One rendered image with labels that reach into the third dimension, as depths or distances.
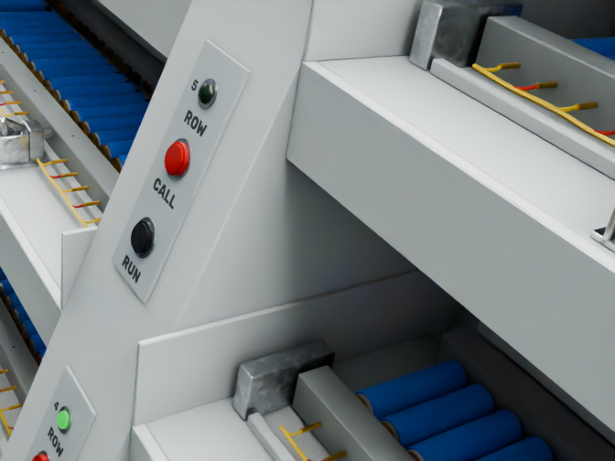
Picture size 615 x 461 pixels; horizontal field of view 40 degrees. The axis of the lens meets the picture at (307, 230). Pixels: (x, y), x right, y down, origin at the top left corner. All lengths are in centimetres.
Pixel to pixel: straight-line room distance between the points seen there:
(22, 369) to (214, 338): 30
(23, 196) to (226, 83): 24
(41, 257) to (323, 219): 20
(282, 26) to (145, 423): 19
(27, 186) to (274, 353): 24
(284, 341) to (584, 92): 19
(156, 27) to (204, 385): 19
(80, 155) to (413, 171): 33
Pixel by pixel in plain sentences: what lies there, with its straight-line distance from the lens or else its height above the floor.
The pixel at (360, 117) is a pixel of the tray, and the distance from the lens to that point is 32.
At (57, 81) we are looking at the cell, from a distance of 72.
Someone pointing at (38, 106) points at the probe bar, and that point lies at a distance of 66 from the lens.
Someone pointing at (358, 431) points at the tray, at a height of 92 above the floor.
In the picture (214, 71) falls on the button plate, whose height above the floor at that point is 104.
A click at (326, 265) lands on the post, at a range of 42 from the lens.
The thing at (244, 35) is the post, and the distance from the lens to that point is 38.
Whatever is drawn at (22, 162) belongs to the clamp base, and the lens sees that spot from 62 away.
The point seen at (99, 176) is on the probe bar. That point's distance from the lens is 56.
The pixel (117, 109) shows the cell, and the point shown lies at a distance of 68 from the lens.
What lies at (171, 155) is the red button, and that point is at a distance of 40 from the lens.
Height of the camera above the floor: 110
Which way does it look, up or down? 17 degrees down
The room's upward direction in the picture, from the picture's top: 27 degrees clockwise
